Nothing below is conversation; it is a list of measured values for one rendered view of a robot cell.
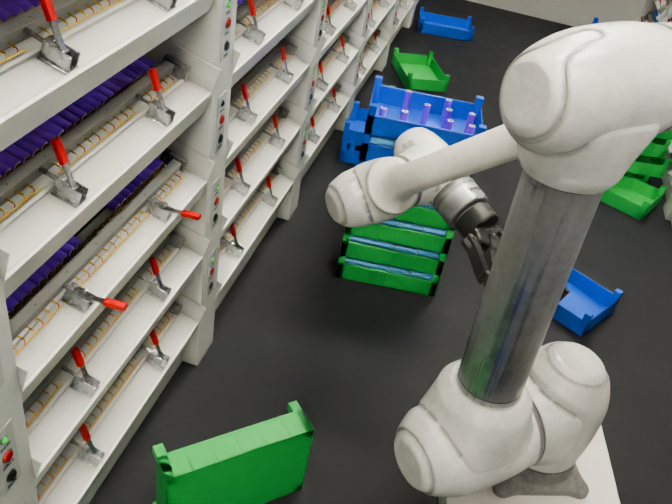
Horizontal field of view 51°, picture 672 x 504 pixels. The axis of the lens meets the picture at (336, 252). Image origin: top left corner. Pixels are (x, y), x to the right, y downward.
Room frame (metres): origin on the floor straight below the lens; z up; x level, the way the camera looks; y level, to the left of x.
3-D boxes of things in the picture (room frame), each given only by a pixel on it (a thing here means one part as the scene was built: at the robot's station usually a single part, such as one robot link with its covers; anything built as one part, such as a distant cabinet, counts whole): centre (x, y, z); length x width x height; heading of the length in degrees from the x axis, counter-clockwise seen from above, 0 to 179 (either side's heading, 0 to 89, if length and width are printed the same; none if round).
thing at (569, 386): (0.89, -0.43, 0.43); 0.18 x 0.16 x 0.22; 125
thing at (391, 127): (1.75, -0.16, 0.52); 0.30 x 0.20 x 0.08; 89
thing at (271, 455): (0.86, 0.12, 0.10); 0.30 x 0.08 x 0.20; 126
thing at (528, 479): (0.92, -0.43, 0.29); 0.22 x 0.18 x 0.06; 12
